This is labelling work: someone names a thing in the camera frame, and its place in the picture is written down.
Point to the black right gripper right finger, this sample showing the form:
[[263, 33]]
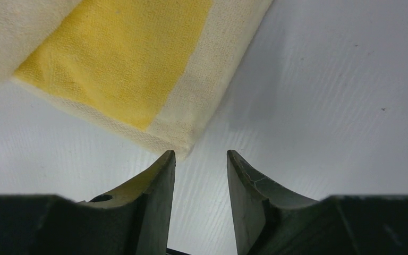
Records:
[[268, 218]]

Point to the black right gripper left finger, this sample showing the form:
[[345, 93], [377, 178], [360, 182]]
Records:
[[132, 218]]

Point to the yellow cloth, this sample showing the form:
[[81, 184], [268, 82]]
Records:
[[151, 71]]

